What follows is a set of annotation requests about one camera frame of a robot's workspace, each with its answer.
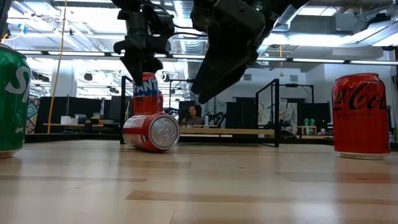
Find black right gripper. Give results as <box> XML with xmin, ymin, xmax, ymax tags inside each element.
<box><xmin>191</xmin><ymin>0</ymin><xmax>271</xmax><ymax>104</ymax></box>

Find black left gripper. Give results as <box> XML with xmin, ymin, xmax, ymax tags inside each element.
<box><xmin>113</xmin><ymin>9</ymin><xmax>172</xmax><ymax>86</ymax></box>

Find red coca-cola can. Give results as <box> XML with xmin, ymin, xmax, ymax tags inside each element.
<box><xmin>122</xmin><ymin>111</ymin><xmax>182</xmax><ymax>153</ymax></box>
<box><xmin>331</xmin><ymin>73</ymin><xmax>391</xmax><ymax>161</ymax></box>

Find small wooden shelf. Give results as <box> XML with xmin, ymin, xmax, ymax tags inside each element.
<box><xmin>296</xmin><ymin>124</ymin><xmax>318</xmax><ymax>139</ymax></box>

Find black partition panel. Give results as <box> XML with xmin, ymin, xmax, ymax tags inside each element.
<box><xmin>297</xmin><ymin>102</ymin><xmax>331</xmax><ymax>138</ymax></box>
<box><xmin>35</xmin><ymin>96</ymin><xmax>162</xmax><ymax>134</ymax></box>
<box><xmin>225</xmin><ymin>97</ymin><xmax>259</xmax><ymax>130</ymax></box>

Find person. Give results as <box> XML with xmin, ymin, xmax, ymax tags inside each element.
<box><xmin>181</xmin><ymin>104</ymin><xmax>205</xmax><ymax>127</ymax></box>

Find black bar with light strips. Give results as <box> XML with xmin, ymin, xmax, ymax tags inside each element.
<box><xmin>15</xmin><ymin>49</ymin><xmax>398</xmax><ymax>67</ymax></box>

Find white box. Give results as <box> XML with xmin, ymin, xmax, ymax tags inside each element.
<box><xmin>60</xmin><ymin>115</ymin><xmax>79</xmax><ymax>126</ymax></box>

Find wooden desk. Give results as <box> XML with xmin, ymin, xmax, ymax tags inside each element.
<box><xmin>42</xmin><ymin>123</ymin><xmax>105</xmax><ymax>128</ymax></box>

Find colourful patterned partition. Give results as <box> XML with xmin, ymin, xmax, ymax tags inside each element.
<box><xmin>25</xmin><ymin>97</ymin><xmax>40</xmax><ymax>134</ymax></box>

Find green Sprite can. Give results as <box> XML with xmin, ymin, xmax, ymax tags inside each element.
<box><xmin>0</xmin><ymin>44</ymin><xmax>31</xmax><ymax>159</ymax></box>

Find black ceiling device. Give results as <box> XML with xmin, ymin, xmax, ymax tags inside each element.
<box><xmin>0</xmin><ymin>22</ymin><xmax>11</xmax><ymax>40</ymax></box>

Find red Coca-Cola can, black script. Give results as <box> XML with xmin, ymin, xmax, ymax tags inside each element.
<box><xmin>331</xmin><ymin>73</ymin><xmax>391</xmax><ymax>161</ymax></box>

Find silver ventilation duct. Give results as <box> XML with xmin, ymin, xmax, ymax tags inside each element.
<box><xmin>172</xmin><ymin>0</ymin><xmax>208</xmax><ymax>98</ymax></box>
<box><xmin>259</xmin><ymin>4</ymin><xmax>312</xmax><ymax>57</ymax></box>

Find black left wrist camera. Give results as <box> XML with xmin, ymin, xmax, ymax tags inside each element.
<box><xmin>154</xmin><ymin>12</ymin><xmax>176</xmax><ymax>35</ymax></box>

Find black camera cable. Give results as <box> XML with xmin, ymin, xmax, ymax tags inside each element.
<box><xmin>149</xmin><ymin>2</ymin><xmax>208</xmax><ymax>39</ymax></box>

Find yellow hanging pull cord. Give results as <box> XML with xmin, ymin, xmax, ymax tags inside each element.
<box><xmin>279</xmin><ymin>45</ymin><xmax>285</xmax><ymax>78</ymax></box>

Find black wire tray rack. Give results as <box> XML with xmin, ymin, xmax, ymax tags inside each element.
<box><xmin>120</xmin><ymin>75</ymin><xmax>280</xmax><ymax>148</ymax></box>

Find black metal frame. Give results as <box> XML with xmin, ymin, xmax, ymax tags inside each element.
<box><xmin>279</xmin><ymin>83</ymin><xmax>315</xmax><ymax>104</ymax></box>

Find yellow hanging cable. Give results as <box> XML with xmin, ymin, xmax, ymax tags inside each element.
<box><xmin>46</xmin><ymin>0</ymin><xmax>68</xmax><ymax>134</ymax></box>

